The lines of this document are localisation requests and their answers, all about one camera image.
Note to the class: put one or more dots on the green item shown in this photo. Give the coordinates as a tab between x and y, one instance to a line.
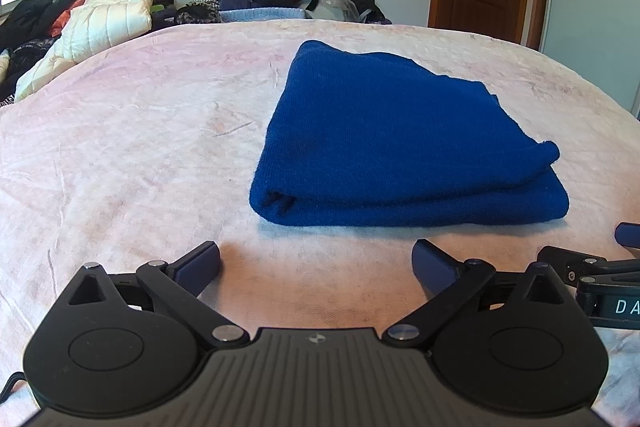
158	9

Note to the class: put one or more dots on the black clothes heap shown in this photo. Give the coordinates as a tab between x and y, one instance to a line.
30	17

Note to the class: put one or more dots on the blue knit sweater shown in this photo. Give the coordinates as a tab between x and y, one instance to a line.
400	132

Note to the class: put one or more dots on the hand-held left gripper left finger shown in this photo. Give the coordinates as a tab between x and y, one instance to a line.
197	267

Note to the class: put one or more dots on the dark patterned clothes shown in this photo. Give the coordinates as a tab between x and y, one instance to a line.
200	13

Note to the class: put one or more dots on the dark floral garment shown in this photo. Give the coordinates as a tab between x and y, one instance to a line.
25	57

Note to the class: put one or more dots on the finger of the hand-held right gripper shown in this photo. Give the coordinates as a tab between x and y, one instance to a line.
629	234
565	264

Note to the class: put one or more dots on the light blue towel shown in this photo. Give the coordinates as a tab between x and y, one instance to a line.
260	14

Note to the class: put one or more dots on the white puffer jacket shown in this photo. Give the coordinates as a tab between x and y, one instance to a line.
100	22

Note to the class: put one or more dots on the white cabinet with flower stickers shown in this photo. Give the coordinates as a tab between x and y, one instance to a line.
590	7

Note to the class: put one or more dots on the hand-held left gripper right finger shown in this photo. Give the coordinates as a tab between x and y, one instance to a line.
432	269

